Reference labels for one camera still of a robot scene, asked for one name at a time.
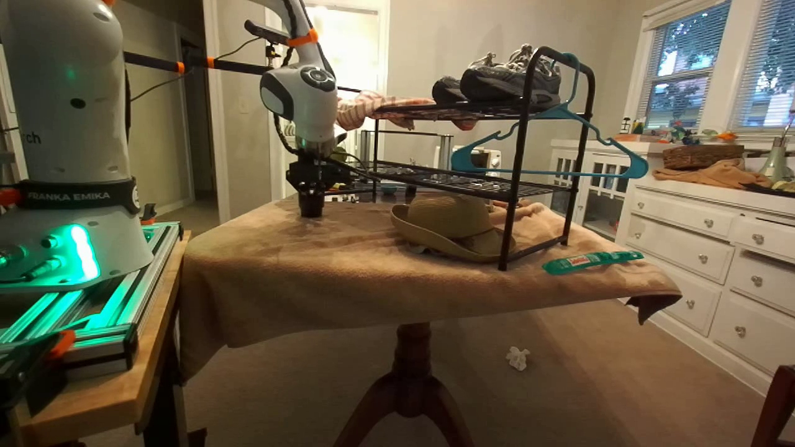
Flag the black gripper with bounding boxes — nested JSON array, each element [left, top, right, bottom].
[[287, 147, 356, 193]]

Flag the brown mug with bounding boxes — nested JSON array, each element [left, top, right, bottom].
[[298, 192, 325, 219]]

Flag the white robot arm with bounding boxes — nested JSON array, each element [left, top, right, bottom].
[[257, 0, 349, 196]]

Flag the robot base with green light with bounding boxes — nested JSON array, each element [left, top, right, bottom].
[[0, 0, 184, 383]]

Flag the teal hanger on rack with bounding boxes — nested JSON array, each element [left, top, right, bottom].
[[450, 121, 648, 180]]

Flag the black metal shoe rack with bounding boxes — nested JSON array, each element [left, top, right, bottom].
[[330, 45, 599, 274]]

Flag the black shoes on rack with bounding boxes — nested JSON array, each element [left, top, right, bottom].
[[433, 45, 563, 109]]

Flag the tan tablecloth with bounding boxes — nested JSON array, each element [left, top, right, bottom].
[[179, 199, 681, 376]]

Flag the teal hanger on table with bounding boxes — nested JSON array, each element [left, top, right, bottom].
[[543, 252, 645, 276]]

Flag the crumpled white paper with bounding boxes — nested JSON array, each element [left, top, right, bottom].
[[505, 346, 531, 371]]

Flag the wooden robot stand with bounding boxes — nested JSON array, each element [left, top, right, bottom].
[[10, 235, 189, 447]]

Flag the brown cloth on dresser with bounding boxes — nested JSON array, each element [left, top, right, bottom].
[[657, 158, 769, 188]]

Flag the white dresser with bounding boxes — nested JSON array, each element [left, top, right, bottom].
[[620, 180, 795, 392]]

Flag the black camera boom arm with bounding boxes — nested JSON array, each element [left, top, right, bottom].
[[122, 53, 273, 74]]

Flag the wooden pedestal table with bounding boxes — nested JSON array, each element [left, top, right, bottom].
[[333, 322, 476, 447]]

